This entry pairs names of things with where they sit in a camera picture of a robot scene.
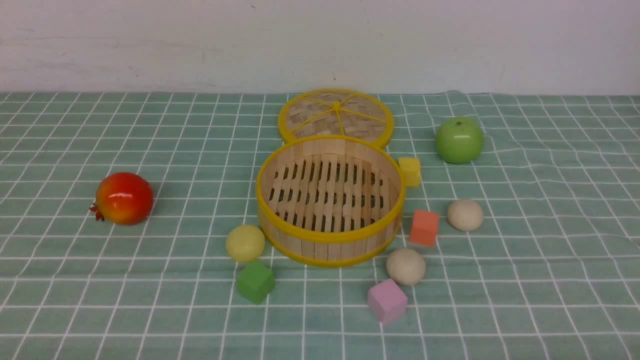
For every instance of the yellow bun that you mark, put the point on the yellow bun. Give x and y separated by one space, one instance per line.
245 243

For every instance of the white bun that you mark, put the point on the white bun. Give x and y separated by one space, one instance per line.
406 266
465 214

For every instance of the bamboo steamer tray yellow rim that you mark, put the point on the bamboo steamer tray yellow rim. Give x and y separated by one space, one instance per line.
330 201

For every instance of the woven bamboo steamer lid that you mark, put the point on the woven bamboo steamer lid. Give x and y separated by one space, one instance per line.
336 111

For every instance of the yellow cube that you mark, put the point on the yellow cube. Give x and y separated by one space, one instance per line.
410 168

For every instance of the orange cube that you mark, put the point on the orange cube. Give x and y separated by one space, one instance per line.
424 228

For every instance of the green cube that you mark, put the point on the green cube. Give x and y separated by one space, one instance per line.
255 282

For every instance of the white bun front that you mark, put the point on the white bun front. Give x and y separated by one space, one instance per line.
406 266

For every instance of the pink cube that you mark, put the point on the pink cube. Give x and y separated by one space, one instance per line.
387 301

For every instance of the green apple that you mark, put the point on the green apple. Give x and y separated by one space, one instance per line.
459 140

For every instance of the red pomegranate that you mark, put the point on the red pomegranate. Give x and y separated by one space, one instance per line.
123 198

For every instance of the green checkered tablecloth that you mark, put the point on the green checkered tablecloth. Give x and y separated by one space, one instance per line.
552 273

